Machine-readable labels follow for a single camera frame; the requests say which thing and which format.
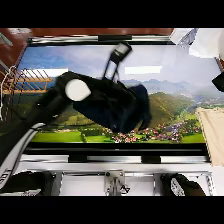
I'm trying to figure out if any navy blue garment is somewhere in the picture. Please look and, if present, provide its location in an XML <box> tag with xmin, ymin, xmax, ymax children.
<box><xmin>72</xmin><ymin>77</ymin><xmax>153</xmax><ymax>135</ymax></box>

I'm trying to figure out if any beige garment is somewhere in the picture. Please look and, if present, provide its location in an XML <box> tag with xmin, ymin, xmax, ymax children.
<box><xmin>195</xmin><ymin>106</ymin><xmax>224</xmax><ymax>168</ymax></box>

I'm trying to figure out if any white garment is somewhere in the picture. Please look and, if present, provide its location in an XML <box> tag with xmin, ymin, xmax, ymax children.
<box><xmin>169</xmin><ymin>28</ymin><xmax>224</xmax><ymax>60</ymax></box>

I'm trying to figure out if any silver frame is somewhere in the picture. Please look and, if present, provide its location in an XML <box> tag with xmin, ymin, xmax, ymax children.
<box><xmin>13</xmin><ymin>33</ymin><xmax>215</xmax><ymax>197</ymax></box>

